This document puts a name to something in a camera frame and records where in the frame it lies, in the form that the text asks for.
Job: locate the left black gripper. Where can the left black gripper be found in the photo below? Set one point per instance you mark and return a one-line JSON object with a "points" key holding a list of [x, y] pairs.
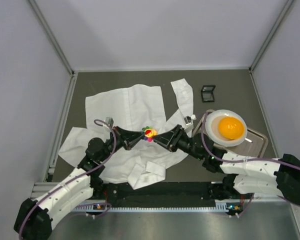
{"points": [[120, 136]]}

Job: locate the metal tray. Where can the metal tray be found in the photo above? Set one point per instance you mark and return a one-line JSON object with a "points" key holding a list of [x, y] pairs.
{"points": [[254, 144]]}

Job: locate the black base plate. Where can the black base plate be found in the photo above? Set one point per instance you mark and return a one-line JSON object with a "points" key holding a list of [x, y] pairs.
{"points": [[166, 195]]}

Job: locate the small black open box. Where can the small black open box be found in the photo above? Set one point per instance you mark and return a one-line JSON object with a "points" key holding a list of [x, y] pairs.
{"points": [[207, 93]]}

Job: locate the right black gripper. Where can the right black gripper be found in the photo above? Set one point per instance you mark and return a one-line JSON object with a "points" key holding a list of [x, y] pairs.
{"points": [[175, 137]]}

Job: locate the white shirt garment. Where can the white shirt garment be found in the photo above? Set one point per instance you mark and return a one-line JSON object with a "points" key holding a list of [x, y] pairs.
{"points": [[132, 108]]}

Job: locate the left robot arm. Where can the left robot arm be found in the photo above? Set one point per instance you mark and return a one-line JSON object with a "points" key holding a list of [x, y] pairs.
{"points": [[37, 218]]}

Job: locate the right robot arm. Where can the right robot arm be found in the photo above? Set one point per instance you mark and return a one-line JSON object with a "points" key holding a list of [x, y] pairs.
{"points": [[244, 175]]}

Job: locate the white bowl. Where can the white bowl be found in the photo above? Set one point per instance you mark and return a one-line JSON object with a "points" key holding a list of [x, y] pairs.
{"points": [[211, 128]]}

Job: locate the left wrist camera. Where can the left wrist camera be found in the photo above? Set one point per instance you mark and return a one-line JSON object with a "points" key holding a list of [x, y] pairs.
{"points": [[108, 123]]}

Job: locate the colourful pompom brooch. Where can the colourful pompom brooch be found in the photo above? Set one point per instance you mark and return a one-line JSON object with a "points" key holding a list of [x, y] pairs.
{"points": [[148, 133]]}

